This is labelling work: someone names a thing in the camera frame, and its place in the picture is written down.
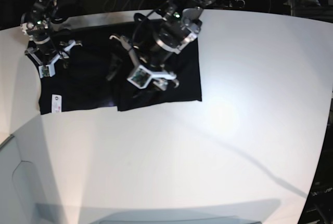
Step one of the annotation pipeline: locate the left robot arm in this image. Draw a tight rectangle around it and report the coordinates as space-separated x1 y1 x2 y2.
110 0 215 91

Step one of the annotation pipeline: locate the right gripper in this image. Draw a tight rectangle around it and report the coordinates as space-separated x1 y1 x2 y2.
24 39 83 69

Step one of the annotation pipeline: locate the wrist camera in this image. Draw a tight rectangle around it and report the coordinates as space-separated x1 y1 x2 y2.
38 64 55 79
127 65 151 89

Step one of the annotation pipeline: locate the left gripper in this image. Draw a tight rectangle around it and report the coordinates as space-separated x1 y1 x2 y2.
106 34 180 91

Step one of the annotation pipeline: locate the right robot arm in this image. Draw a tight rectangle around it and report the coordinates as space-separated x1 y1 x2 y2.
21 0 76 77

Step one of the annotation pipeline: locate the black power strip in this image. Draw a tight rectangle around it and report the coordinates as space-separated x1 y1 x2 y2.
213 0 246 9

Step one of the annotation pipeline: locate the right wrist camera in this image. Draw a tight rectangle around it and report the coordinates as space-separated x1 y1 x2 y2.
38 64 55 79

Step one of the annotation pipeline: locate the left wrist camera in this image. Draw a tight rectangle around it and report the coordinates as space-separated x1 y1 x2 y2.
127 65 151 89

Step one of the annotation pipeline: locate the black T-shirt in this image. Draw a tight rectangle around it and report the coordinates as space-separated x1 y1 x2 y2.
39 22 202 114

